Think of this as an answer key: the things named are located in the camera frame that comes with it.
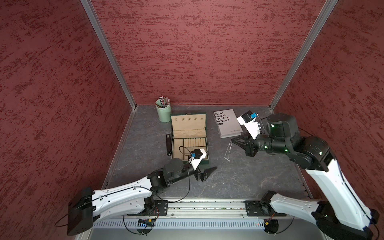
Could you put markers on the coloured pencils bundle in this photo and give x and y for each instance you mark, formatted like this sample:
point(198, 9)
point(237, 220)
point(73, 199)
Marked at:
point(163, 102)

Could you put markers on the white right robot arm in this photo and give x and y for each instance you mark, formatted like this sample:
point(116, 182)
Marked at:
point(342, 216)

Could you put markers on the aluminium corner post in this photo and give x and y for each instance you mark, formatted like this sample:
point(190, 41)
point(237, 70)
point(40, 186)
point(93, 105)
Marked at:
point(316, 28)
point(97, 26)

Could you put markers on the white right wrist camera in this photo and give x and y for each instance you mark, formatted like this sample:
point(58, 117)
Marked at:
point(250, 121)

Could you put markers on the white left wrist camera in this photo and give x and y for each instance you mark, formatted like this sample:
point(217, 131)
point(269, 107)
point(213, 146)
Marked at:
point(196, 156)

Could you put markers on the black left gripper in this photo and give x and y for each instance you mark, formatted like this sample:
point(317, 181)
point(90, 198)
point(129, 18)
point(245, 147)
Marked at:
point(203, 176)

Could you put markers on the aluminium right corner post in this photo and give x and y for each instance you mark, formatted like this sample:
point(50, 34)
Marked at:
point(316, 28)

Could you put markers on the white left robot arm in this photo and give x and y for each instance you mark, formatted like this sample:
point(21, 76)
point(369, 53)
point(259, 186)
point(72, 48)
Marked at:
point(89, 206)

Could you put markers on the aluminium left corner post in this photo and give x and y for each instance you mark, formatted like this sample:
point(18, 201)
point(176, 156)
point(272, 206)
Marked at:
point(97, 26)

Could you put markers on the mint green pencil cup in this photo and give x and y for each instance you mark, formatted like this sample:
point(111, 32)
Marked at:
point(164, 113)

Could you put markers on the green jewelry box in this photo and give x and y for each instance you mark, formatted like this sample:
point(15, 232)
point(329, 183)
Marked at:
point(189, 132)

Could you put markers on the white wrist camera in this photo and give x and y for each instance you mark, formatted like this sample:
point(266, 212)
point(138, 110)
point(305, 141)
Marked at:
point(196, 156)
point(250, 121)

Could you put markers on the white book black text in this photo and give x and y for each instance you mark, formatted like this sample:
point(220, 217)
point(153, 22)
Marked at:
point(228, 125)

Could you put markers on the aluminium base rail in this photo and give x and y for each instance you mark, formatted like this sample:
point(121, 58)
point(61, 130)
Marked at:
point(210, 214)

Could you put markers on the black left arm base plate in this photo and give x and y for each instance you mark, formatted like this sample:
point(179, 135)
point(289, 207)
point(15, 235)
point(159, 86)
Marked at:
point(153, 208)

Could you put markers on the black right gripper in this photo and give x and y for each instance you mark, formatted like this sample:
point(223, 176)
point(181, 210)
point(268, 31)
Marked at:
point(249, 145)

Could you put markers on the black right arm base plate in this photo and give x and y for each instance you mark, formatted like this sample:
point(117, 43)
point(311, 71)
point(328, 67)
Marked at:
point(261, 209)

